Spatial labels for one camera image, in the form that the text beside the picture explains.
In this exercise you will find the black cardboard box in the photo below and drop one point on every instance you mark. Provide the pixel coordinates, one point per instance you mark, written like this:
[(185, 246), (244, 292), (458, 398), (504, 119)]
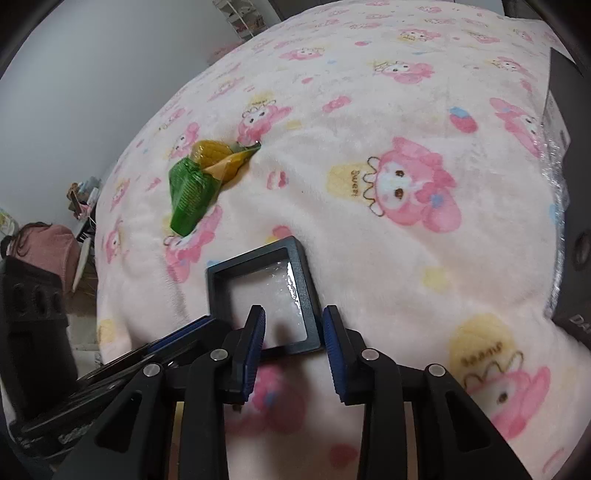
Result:
[(577, 207)]

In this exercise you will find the black square display frame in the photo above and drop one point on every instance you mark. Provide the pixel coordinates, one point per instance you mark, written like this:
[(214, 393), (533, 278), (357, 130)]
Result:
[(251, 258)]

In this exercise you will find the pink printed blanket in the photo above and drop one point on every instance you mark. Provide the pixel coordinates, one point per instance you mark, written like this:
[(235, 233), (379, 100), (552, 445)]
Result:
[(369, 69)]

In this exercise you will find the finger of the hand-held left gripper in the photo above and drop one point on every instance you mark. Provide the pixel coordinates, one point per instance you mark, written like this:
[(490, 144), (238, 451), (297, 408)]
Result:
[(120, 369), (184, 331)]

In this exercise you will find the white shelf rack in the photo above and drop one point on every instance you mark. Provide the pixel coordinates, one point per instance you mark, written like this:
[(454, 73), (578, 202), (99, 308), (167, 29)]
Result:
[(240, 16)]

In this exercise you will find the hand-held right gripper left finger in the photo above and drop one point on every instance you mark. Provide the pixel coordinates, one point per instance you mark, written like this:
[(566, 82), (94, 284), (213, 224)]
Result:
[(254, 350)]

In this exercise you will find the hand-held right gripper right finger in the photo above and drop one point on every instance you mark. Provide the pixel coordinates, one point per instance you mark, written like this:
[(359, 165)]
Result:
[(333, 355)]

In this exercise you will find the pink cloth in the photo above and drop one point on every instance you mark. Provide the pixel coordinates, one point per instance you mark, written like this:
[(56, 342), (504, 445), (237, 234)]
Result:
[(51, 249)]

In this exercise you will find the green yellow corn packet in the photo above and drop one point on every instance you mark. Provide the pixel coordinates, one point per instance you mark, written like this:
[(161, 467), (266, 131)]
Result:
[(189, 194)]

